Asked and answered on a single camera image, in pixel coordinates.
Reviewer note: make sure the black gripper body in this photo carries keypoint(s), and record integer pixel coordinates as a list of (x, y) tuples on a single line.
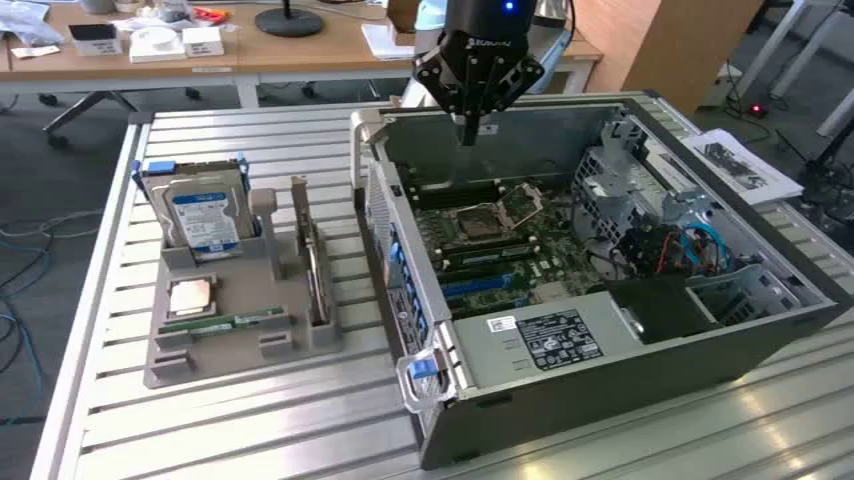
[(487, 30)]

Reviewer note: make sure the graphics card with metal bracket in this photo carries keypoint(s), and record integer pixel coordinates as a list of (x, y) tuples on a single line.
[(313, 250)]

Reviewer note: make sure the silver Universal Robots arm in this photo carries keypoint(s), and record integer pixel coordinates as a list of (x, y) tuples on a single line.
[(419, 90)]

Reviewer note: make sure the white papers stack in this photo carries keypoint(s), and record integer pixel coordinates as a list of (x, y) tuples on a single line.
[(387, 42)]

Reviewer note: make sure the wooden desk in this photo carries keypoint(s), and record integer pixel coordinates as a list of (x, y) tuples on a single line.
[(301, 50)]

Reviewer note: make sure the wooden cabinet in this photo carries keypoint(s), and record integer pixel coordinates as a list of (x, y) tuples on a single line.
[(674, 50)]

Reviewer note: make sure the black round lamp base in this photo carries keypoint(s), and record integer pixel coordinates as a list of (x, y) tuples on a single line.
[(289, 22)]

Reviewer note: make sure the metal socket cover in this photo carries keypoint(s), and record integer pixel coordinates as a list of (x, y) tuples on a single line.
[(521, 205)]

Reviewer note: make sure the metal disk bay cage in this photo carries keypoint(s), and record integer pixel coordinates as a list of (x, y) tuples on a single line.
[(621, 185)]

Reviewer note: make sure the plain white box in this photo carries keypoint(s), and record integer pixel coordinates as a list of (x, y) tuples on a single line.
[(202, 42)]

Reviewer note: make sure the red packet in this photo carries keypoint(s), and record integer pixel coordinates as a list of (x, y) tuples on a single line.
[(213, 16)]

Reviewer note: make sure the power strip with red light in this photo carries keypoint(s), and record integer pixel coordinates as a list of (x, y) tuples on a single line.
[(757, 109)]

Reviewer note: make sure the installed black RAM stick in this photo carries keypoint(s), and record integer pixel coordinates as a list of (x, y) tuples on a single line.
[(487, 257)]

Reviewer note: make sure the printed paper manual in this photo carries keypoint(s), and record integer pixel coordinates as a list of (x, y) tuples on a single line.
[(741, 165)]

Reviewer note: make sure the green motherboard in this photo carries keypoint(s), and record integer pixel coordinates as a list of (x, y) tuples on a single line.
[(554, 260)]

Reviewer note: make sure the white table leg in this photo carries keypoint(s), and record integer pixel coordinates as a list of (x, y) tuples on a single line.
[(794, 45)]

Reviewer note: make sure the white boxes on desk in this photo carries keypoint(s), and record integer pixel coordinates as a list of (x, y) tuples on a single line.
[(156, 42)]

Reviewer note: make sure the blue expansion slot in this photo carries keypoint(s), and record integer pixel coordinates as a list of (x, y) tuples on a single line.
[(477, 287)]

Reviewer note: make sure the hard disk in blue caddy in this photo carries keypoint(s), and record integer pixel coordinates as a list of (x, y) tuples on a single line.
[(201, 215)]

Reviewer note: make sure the white box with black top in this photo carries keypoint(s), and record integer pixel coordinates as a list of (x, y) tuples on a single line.
[(95, 40)]

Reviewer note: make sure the grey parts rack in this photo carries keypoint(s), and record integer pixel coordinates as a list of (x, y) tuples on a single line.
[(247, 295)]

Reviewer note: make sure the black fan shroud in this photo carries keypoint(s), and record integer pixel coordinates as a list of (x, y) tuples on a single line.
[(661, 310)]

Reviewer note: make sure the grey power supply with label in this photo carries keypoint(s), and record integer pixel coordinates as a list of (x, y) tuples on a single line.
[(481, 350)]

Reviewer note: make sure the small metal disk bay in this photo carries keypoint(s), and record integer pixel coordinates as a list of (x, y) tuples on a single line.
[(748, 295)]

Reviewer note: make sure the CPU with copper-toned lid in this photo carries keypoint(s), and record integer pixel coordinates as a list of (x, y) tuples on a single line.
[(190, 297)]

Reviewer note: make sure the green RAM stick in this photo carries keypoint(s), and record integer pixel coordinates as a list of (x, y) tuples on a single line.
[(221, 321)]

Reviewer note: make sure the blue case latch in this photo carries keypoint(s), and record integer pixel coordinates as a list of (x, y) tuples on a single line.
[(422, 371)]

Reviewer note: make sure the white label card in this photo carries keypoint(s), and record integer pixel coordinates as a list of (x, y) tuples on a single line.
[(34, 51)]

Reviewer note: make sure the clear plastic bag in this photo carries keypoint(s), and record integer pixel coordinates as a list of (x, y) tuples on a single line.
[(27, 27)]

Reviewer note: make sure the open dark grey PC case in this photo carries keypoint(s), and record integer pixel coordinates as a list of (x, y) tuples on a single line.
[(601, 390)]

